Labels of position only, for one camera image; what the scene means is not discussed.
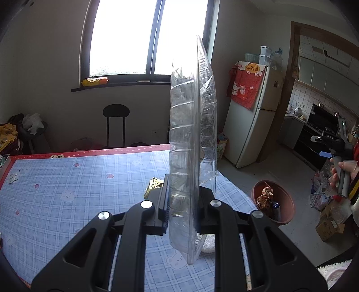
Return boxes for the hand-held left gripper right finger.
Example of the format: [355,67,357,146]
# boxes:
[196,187,328,292]

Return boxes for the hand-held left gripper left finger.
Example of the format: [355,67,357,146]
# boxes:
[31,173,170,292]

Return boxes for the brown trash bin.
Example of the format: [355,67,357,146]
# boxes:
[251,180,296,227]

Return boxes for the clear plastic container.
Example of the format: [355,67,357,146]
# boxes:
[168,35,219,265]

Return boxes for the person's right hand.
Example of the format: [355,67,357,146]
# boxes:
[329,157,359,191]

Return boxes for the black oven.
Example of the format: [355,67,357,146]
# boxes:
[293,124,337,170]

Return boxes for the grey lower cabinet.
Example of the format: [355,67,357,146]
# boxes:
[279,115,305,149]

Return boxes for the black range hood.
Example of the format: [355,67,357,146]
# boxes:
[311,103,341,124]

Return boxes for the golden crumpled wrapper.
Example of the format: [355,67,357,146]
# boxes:
[144,177,165,198]

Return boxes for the pile of plastic bags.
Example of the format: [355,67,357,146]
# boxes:
[310,166,337,211]

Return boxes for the brown crumpled wrapper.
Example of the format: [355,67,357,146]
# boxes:
[256,187,274,211]

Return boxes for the white refrigerator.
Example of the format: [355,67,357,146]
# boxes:
[224,60,284,168]

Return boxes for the pale upper kitchen cabinets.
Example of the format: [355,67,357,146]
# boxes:
[297,55,359,104]

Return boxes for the colourful shopping bag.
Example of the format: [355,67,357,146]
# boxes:
[217,135,228,160]

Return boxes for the cardboard box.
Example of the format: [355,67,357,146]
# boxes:
[315,205,347,242]

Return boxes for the red printed cloth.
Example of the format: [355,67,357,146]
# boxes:
[228,61,265,110]

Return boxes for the clear plastic containers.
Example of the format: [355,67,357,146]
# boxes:
[269,48,284,71]

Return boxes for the blue plaid tablecloth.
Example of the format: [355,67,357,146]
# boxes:
[0,149,258,292]

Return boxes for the white stacked boxes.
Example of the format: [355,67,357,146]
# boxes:
[259,46,271,66]

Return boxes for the black chair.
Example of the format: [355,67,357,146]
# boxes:
[102,104,130,148]

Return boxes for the white fluffy clothing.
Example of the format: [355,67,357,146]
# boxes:
[317,260,352,291]

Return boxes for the dark round stool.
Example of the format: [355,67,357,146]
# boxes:
[18,124,49,153]

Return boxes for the yellow packet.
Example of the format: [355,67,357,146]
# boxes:
[81,77,108,87]

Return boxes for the white crumpled bag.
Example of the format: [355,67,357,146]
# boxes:
[22,113,44,132]

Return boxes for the pile of yellow bags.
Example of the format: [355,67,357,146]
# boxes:
[0,114,24,156]

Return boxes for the dark framed window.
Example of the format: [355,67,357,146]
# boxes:
[71,0,220,93]

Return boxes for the wooden door frame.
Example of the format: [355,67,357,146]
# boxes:
[258,21,359,163]

